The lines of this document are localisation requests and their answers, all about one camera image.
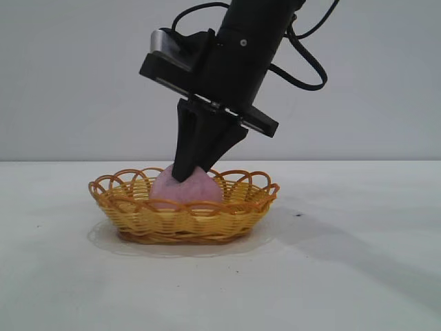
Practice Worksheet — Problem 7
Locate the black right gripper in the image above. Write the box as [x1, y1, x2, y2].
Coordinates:
[139, 20, 280, 184]

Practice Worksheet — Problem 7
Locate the pink toy peach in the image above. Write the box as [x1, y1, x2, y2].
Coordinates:
[150, 164, 223, 212]

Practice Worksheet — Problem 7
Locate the yellow woven plastic basket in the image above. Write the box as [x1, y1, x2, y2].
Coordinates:
[88, 167, 281, 245]

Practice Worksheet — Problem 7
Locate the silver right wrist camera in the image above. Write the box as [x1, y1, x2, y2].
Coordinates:
[149, 28, 216, 72]

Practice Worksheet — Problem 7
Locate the black right camera cable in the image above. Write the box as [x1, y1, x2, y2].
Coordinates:
[171, 2, 230, 34]

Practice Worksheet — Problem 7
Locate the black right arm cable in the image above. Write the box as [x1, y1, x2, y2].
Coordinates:
[295, 0, 341, 39]
[268, 13, 329, 92]

